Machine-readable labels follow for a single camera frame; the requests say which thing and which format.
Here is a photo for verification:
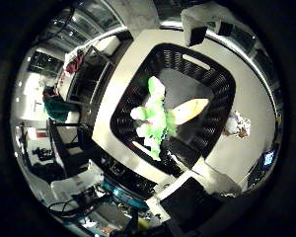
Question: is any white brown-spotted plush toy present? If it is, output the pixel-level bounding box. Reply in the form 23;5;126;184
222;110;252;139

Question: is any red cloth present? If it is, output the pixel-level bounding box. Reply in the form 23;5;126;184
64;48;85;75

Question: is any green and pink plush toy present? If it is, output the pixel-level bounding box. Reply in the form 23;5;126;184
129;75;179;162

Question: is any metal shelf rack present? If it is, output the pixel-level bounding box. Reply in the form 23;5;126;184
65;45;115;107

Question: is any person in teal shirt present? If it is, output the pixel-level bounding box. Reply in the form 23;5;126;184
41;85;81;123

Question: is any small black square pad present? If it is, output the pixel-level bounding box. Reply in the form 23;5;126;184
217;21;235;38

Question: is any orange plush carrot toy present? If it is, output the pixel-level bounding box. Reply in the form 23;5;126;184
170;97;211;126

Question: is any black cable bundle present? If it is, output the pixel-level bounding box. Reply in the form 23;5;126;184
47;192;111;220

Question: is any blue-lit monitor screen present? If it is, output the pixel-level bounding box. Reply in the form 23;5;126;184
262;150;276;168

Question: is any large black square pad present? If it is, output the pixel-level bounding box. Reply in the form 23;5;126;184
187;26;208;47

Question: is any black plastic lattice basket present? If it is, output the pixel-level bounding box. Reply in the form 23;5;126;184
110;42;238;176

